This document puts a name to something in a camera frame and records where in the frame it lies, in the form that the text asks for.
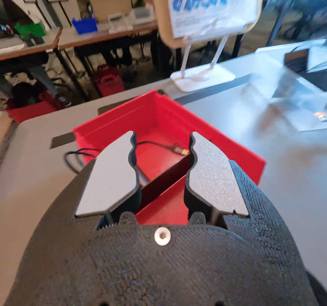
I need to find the clipboard stand with black sheet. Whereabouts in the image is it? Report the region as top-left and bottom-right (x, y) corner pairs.
(0, 0), (31, 29)

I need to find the blue plastic bin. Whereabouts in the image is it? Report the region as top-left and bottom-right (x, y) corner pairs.
(72, 17), (99, 35)

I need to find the long black tape strip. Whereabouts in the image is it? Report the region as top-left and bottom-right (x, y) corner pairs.
(176, 73), (252, 105)

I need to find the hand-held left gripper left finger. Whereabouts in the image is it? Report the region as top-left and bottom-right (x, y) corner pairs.
(75, 131), (142, 217)

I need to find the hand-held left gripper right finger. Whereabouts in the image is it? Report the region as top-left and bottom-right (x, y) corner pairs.
(184, 131), (250, 225)

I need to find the wooden table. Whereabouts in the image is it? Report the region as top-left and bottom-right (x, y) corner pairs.
(58, 22), (159, 53)
(0, 27), (90, 101)

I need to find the red bag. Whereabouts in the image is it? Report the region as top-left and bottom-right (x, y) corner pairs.
(6, 91), (64, 124)
(93, 64), (126, 97)

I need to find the red plastic bin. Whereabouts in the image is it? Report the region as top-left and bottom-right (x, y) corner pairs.
(72, 89), (267, 226)

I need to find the clear plastic bin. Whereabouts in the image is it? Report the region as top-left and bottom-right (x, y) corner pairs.
(255, 39), (327, 133)

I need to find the green plastic bin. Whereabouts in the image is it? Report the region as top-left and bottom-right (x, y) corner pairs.
(14, 22), (47, 39)

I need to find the plain wooden clipboard stand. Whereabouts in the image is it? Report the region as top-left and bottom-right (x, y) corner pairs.
(88, 0), (133, 33)

